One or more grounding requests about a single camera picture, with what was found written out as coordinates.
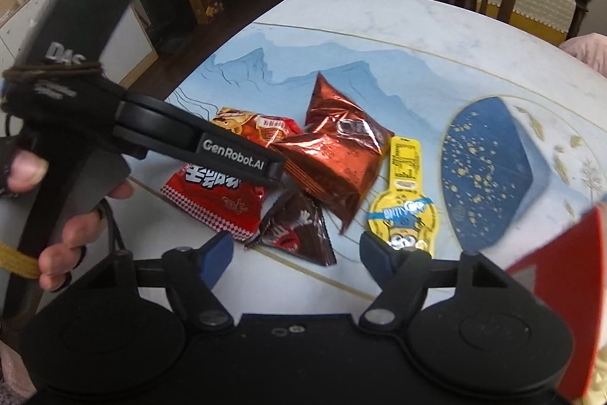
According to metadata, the red cardboard storage box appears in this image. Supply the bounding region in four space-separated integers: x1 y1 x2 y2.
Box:
507 202 606 402

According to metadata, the white cabinet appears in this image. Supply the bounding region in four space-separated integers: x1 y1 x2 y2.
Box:
1 0 157 86

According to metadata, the red Korean noodle snack bag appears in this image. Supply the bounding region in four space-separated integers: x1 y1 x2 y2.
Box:
162 107 302 241

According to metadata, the yellow minion snack pack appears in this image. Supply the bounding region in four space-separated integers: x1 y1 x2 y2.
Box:
366 137 439 256

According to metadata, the cream white snack bag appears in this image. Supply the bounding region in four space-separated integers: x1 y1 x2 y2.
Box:
578 347 607 405

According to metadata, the dark brown chocolate candy bag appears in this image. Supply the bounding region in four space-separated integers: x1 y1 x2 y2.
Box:
245 189 337 266

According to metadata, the pink cloth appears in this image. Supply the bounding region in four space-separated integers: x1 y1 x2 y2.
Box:
560 33 607 77

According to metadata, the brown paper gift bag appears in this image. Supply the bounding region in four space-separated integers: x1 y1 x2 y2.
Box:
189 0 223 25

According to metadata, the red-brown foil Oreo bag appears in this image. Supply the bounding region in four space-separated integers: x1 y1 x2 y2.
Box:
270 74 393 232

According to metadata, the person's left hand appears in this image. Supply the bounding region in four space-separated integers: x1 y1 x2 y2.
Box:
1 148 131 291

